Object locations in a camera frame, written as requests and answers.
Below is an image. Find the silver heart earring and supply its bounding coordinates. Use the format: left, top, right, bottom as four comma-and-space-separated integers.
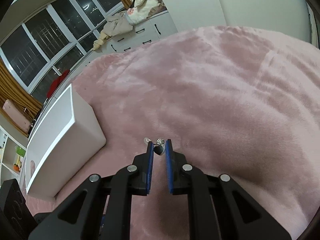
153, 138, 165, 155

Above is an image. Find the white shelf with items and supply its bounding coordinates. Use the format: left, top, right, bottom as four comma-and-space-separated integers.
1, 126, 28, 186

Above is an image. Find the white rectangular storage box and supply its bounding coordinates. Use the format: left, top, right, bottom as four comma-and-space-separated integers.
24, 85, 106, 200

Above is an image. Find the pink suitcase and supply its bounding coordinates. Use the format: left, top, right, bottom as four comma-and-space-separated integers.
2, 99, 31, 133

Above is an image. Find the pink plush blanket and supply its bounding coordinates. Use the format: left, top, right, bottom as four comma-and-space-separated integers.
26, 27, 319, 239

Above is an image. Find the red cloth on windowsill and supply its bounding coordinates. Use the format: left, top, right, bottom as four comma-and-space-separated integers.
47, 70, 70, 99

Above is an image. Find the left orange curtain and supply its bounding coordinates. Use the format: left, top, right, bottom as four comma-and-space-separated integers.
0, 59, 43, 138

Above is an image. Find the large window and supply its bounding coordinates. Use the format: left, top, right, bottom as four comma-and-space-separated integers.
1, 0, 123, 102

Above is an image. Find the white drawer cabinet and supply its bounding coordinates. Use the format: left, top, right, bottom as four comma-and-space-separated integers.
29, 10, 178, 137

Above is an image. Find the beige clothes pile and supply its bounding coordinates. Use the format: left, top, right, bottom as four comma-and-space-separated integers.
92, 0, 166, 50

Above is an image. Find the white wardrobe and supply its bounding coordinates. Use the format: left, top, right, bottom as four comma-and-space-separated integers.
163, 0, 318, 46

